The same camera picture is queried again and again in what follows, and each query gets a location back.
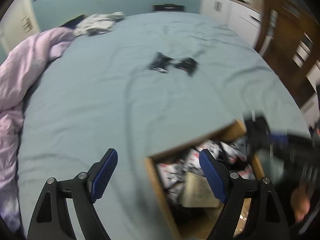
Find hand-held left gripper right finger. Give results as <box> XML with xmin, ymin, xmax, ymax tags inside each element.
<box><xmin>199</xmin><ymin>149</ymin><xmax>292</xmax><ymax>240</ymax></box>

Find person's right hand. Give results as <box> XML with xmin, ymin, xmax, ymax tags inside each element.
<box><xmin>291</xmin><ymin>182</ymin><xmax>313</xmax><ymax>222</ymax></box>

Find heap of deer-print packets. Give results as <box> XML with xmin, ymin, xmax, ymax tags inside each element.
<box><xmin>155</xmin><ymin>136</ymin><xmax>257</xmax><ymax>205</ymax></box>

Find brown cardboard box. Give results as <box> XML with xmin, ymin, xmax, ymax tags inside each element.
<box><xmin>144</xmin><ymin>120</ymin><xmax>265</xmax><ymax>240</ymax></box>

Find beige sachet sheet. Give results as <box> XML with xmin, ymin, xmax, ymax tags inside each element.
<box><xmin>184</xmin><ymin>171</ymin><xmax>223</xmax><ymax>208</ymax></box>

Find person's right forearm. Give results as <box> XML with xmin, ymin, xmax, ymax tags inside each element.
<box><xmin>291</xmin><ymin>201</ymin><xmax>320</xmax><ymax>240</ymax></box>

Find cream door with handle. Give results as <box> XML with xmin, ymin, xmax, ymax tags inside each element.
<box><xmin>0</xmin><ymin>0</ymin><xmax>42</xmax><ymax>55</ymax></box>

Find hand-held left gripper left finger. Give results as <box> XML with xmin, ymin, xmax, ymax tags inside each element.
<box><xmin>27</xmin><ymin>148</ymin><xmax>119</xmax><ymax>240</ymax></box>

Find pink duvet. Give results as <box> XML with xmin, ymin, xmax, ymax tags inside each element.
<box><xmin>0</xmin><ymin>27</ymin><xmax>77</xmax><ymax>233</ymax></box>

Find white low cabinet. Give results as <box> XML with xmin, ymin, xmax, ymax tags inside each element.
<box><xmin>200</xmin><ymin>0</ymin><xmax>263</xmax><ymax>48</ymax></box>

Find grey-green crumpled clothing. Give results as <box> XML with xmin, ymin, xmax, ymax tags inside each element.
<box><xmin>74</xmin><ymin>12</ymin><xmax>125</xmax><ymax>37</ymax></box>

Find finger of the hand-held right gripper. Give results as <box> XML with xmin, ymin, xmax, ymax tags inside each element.
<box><xmin>244</xmin><ymin>111</ymin><xmax>272</xmax><ymax>155</ymax></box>
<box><xmin>270</xmin><ymin>133</ymin><xmax>288</xmax><ymax>147</ymax></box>

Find black foil snack packet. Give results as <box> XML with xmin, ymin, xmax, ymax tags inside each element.
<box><xmin>148</xmin><ymin>52</ymin><xmax>173</xmax><ymax>74</ymax></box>
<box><xmin>175</xmin><ymin>57</ymin><xmax>199</xmax><ymax>77</ymax></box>

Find brown wooden chair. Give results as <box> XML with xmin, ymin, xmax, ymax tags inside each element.
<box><xmin>252</xmin><ymin>0</ymin><xmax>320</xmax><ymax>110</ymax></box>

